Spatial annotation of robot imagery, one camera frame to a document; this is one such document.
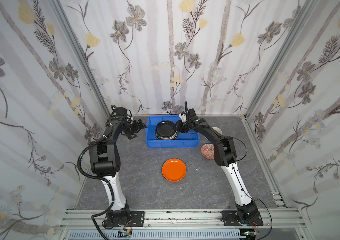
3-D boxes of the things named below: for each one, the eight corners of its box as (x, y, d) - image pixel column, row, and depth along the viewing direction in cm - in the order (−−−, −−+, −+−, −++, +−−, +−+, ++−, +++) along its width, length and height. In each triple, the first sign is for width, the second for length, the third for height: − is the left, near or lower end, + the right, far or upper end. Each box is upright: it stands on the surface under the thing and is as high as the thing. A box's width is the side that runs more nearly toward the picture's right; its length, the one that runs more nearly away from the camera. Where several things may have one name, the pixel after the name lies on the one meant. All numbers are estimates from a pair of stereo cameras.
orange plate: (161, 181, 89) (161, 179, 86) (162, 160, 98) (162, 158, 95) (186, 181, 89) (186, 180, 86) (185, 160, 98) (185, 158, 95)
